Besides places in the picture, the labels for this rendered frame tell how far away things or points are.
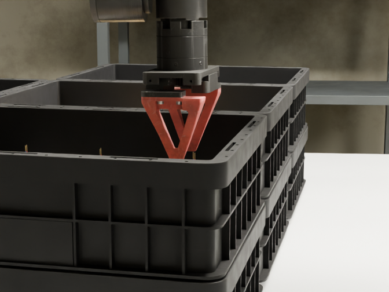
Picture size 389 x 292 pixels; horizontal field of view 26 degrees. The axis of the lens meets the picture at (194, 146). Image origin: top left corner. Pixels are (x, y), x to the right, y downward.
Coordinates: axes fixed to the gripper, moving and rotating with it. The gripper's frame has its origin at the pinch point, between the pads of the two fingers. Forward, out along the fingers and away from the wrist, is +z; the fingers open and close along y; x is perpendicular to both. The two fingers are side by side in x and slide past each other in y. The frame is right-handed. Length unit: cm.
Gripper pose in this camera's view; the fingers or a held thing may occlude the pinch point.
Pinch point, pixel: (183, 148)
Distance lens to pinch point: 96.2
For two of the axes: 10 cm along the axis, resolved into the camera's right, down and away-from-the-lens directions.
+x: 9.7, 0.3, -2.3
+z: 0.1, 9.8, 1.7
